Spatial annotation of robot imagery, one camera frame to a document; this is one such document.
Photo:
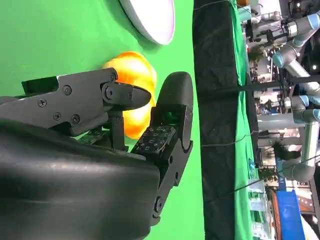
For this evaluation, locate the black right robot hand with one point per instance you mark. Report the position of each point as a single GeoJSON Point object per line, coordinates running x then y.
{"type": "Point", "coordinates": [75, 187]}

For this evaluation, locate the black drape cloth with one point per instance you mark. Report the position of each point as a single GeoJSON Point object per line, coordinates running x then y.
{"type": "Point", "coordinates": [220, 120]}

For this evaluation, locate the lilac plate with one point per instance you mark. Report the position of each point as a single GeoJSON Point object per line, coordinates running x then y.
{"type": "Point", "coordinates": [150, 20]}

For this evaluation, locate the green table cloth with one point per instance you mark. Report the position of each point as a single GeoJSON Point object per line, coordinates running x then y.
{"type": "Point", "coordinates": [62, 37]}

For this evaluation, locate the blue plastic crate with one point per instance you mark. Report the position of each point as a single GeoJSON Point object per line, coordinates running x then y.
{"type": "Point", "coordinates": [290, 215]}

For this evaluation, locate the green fabric sheet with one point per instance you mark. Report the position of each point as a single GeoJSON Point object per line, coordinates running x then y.
{"type": "Point", "coordinates": [241, 155]}

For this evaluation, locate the dark green plant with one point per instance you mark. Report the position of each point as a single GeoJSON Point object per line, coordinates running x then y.
{"type": "Point", "coordinates": [285, 151]}

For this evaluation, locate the orange white toy bread roll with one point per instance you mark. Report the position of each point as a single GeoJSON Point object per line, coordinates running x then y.
{"type": "Point", "coordinates": [135, 68]}

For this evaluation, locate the black metal bar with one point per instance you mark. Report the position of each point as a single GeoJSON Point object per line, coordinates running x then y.
{"type": "Point", "coordinates": [275, 85]}

